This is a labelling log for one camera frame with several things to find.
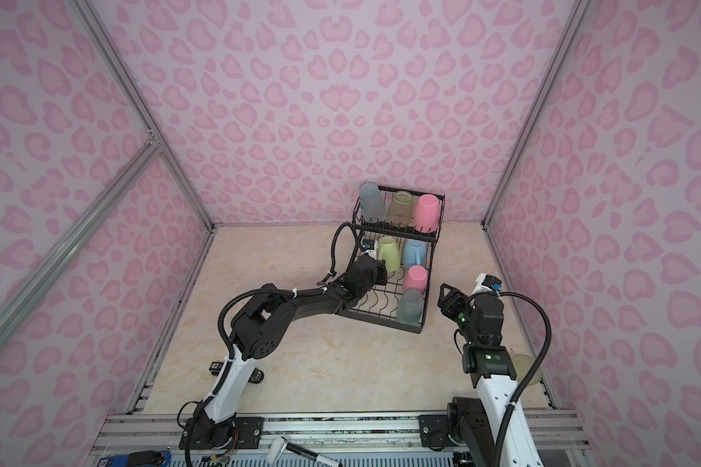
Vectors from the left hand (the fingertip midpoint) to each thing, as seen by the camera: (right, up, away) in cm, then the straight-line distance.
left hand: (389, 263), depth 96 cm
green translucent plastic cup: (+3, +17, -5) cm, 18 cm away
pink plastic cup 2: (+8, -5, -6) cm, 11 cm away
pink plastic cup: (+10, +15, -9) cm, 20 cm away
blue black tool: (-62, -45, -27) cm, 81 cm away
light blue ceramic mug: (+8, +3, +2) cm, 9 cm away
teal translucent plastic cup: (+5, -12, -12) cm, 18 cm away
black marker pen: (-29, -42, -27) cm, 58 cm away
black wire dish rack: (+2, +11, -9) cm, 15 cm away
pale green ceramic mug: (-1, +4, -1) cm, 4 cm away
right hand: (+14, -6, -18) cm, 23 cm away
